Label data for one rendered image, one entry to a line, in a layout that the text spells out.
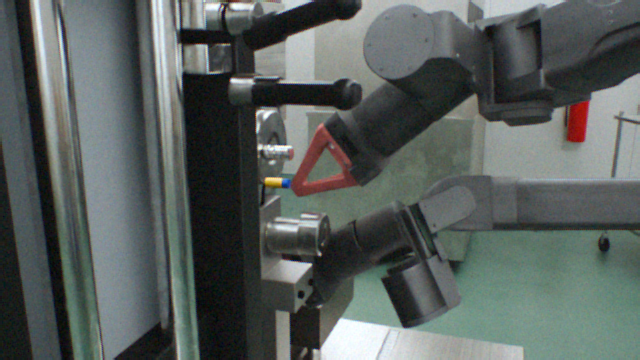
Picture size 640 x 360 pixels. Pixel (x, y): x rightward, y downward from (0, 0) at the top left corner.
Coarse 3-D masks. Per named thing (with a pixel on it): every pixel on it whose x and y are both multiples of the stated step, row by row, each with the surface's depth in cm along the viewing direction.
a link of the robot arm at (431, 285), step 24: (456, 192) 58; (432, 216) 58; (456, 216) 57; (432, 240) 59; (432, 264) 59; (408, 288) 58; (432, 288) 58; (456, 288) 59; (408, 312) 58; (432, 312) 58
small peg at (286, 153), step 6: (264, 150) 54; (270, 150) 54; (276, 150) 54; (282, 150) 54; (288, 150) 53; (264, 156) 54; (270, 156) 54; (276, 156) 54; (282, 156) 54; (288, 156) 53
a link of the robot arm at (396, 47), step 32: (384, 32) 42; (416, 32) 41; (448, 32) 40; (480, 32) 46; (384, 64) 42; (416, 64) 41; (448, 64) 41; (480, 64) 45; (416, 96) 46; (480, 96) 46
